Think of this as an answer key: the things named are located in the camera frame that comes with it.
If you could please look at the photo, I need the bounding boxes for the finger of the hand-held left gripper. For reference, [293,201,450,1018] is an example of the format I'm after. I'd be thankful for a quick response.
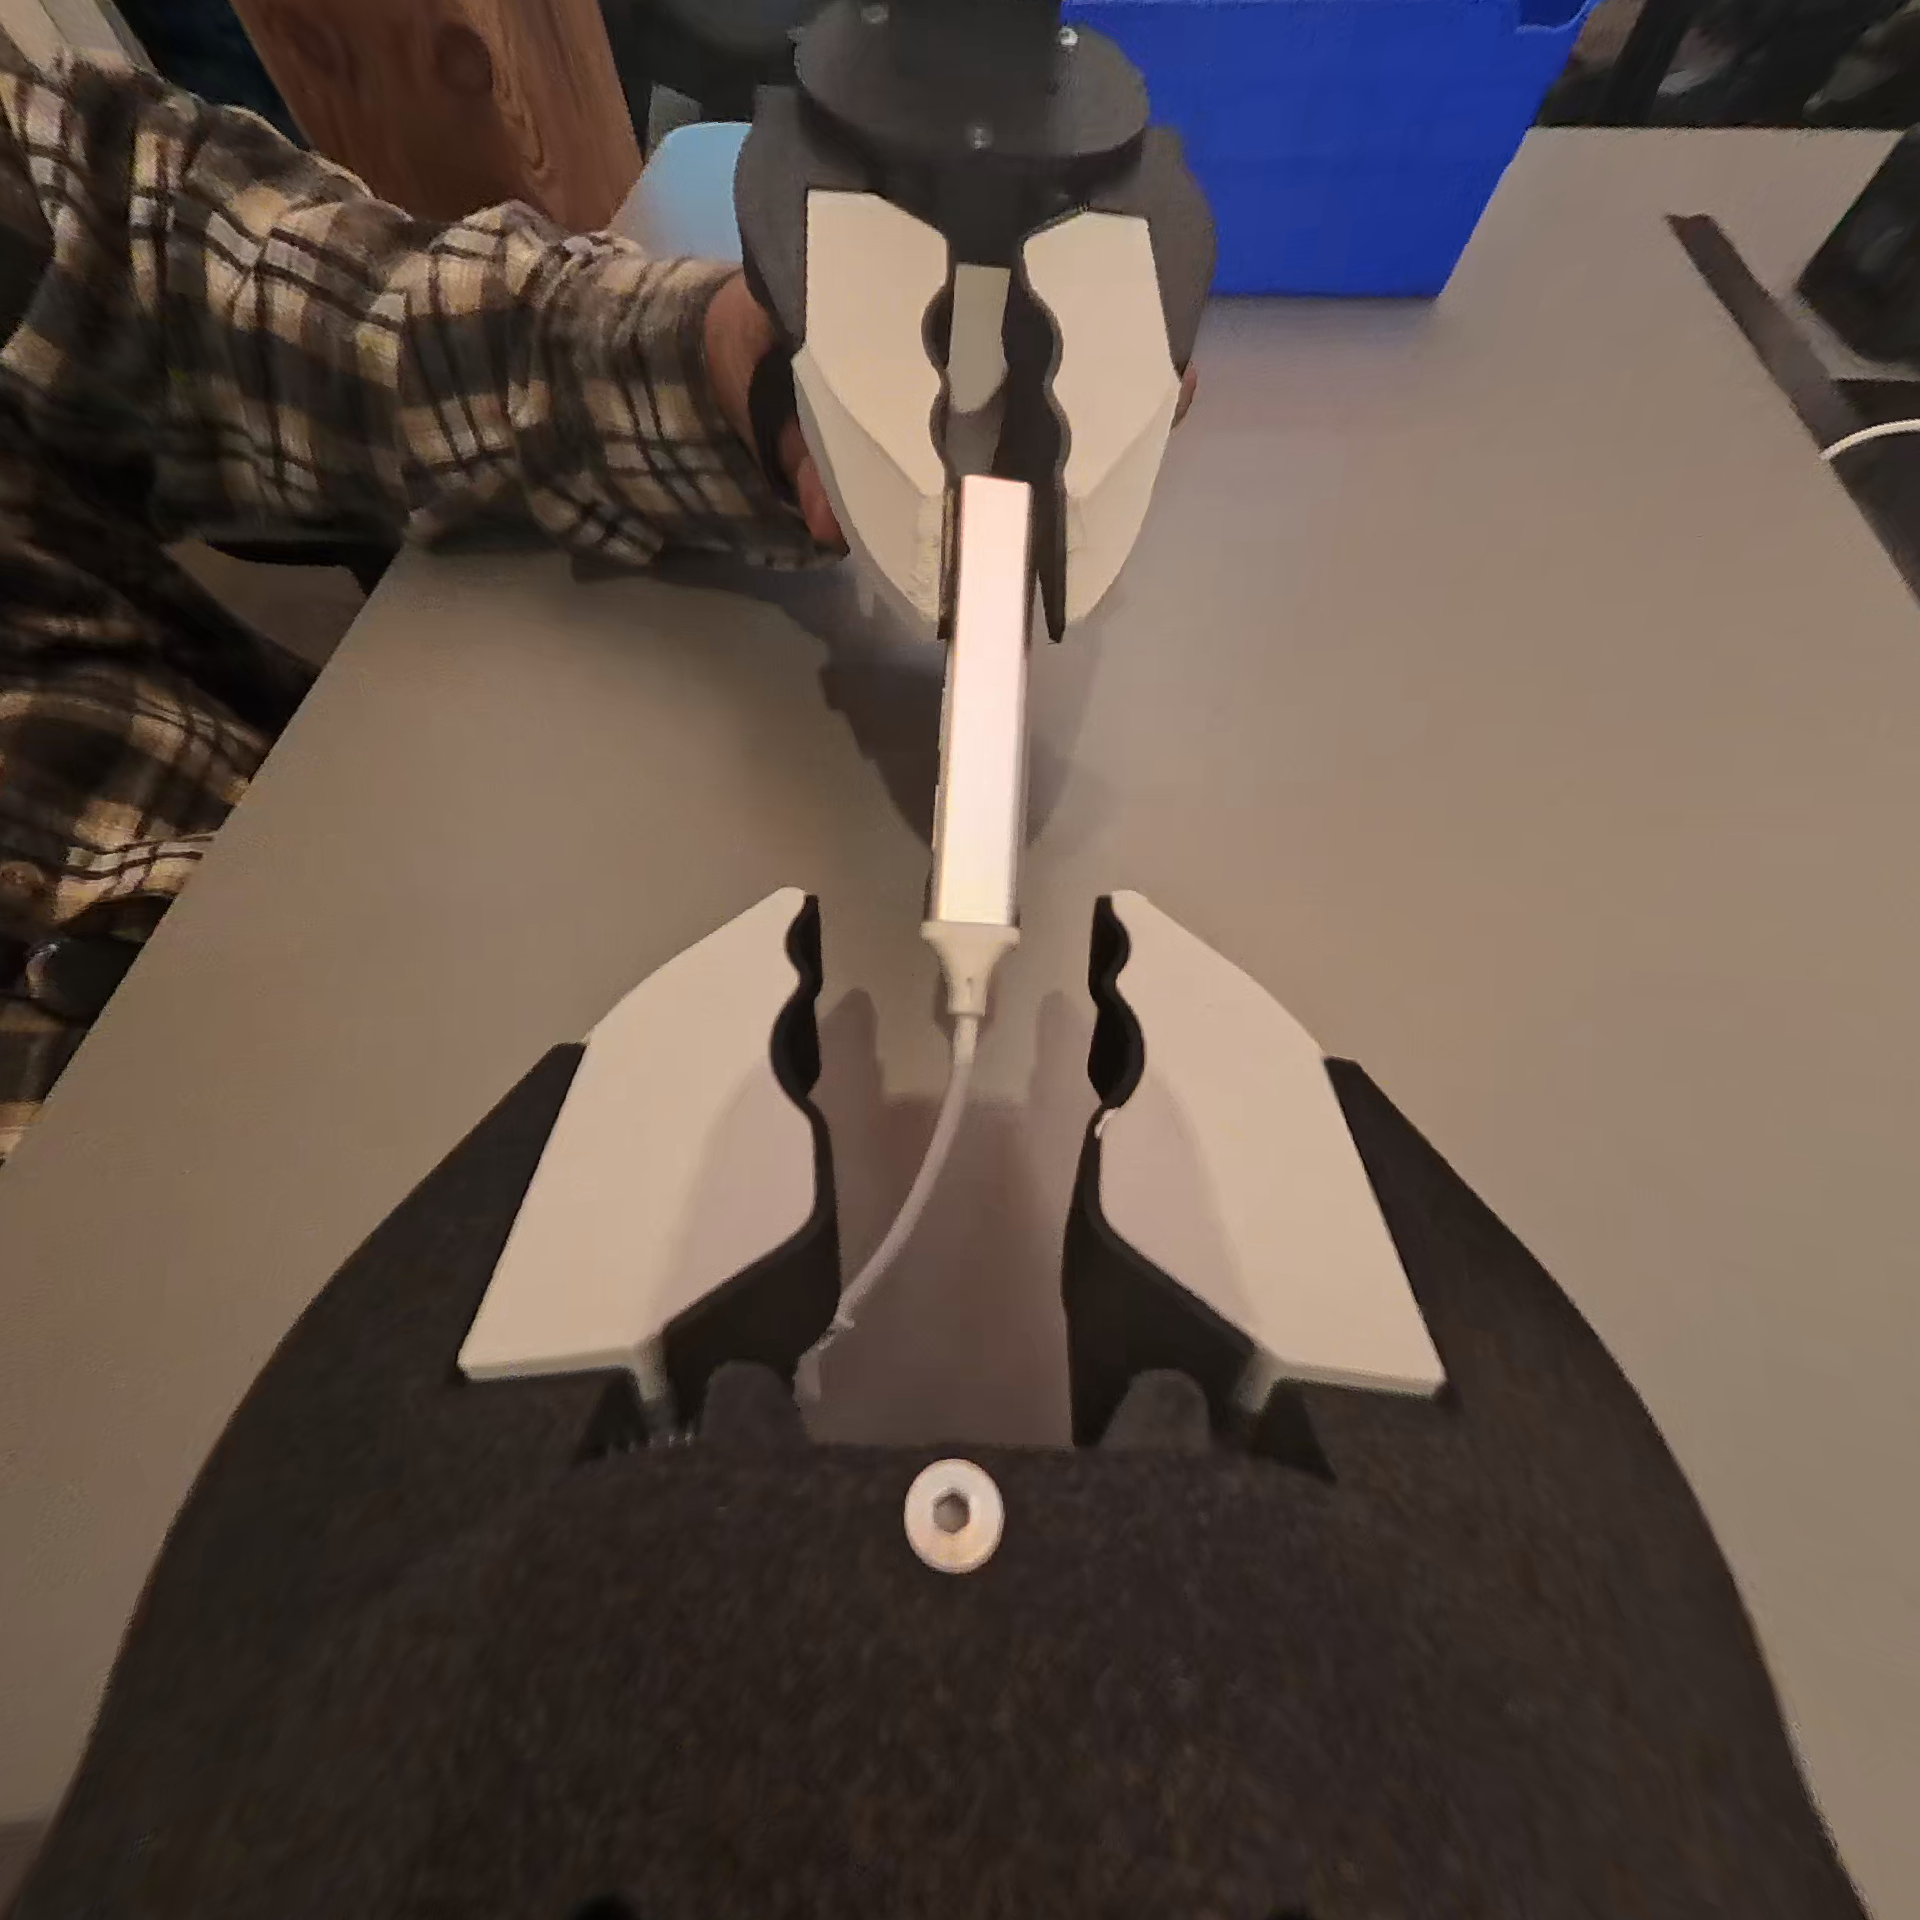
[790,186,962,624]
[1021,214,1183,642]

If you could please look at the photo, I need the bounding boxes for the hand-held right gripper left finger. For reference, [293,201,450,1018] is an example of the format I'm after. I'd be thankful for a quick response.
[457,885,847,1419]

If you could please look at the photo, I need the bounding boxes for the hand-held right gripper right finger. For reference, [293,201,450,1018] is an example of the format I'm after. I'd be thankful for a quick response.
[1063,887,1450,1442]

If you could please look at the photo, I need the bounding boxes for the silver usb hub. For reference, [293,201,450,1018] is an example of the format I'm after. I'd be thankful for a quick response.
[794,472,1041,1404]

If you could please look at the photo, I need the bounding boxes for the person's left hand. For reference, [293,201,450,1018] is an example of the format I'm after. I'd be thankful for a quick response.
[704,269,850,550]

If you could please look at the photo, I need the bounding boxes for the blue plastic storage bin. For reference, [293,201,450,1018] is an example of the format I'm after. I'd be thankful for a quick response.
[1057,0,1600,297]

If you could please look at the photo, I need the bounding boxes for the wooden panel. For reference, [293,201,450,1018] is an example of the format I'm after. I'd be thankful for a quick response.
[233,0,648,233]

